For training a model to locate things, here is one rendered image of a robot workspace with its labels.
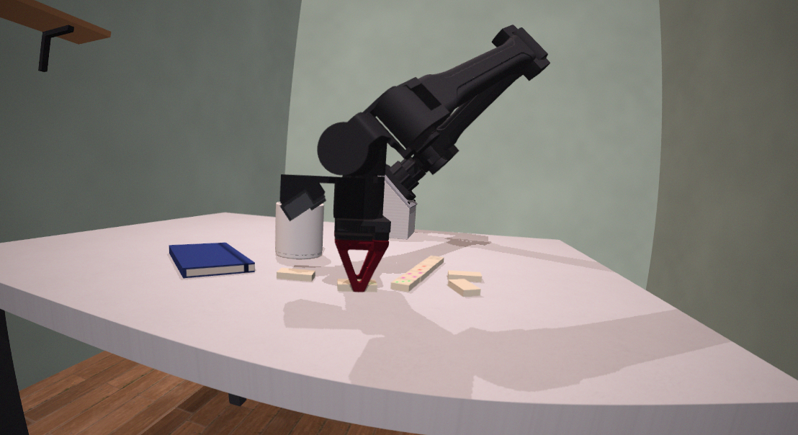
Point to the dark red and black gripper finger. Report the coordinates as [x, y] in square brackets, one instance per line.
[364, 266]
[379, 248]

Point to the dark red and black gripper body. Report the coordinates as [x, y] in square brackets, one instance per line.
[373, 219]

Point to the blue notebook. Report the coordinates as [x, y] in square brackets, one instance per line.
[209, 259]

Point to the grey mug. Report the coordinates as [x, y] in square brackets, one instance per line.
[301, 238]

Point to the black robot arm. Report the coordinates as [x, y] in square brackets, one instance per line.
[359, 147]

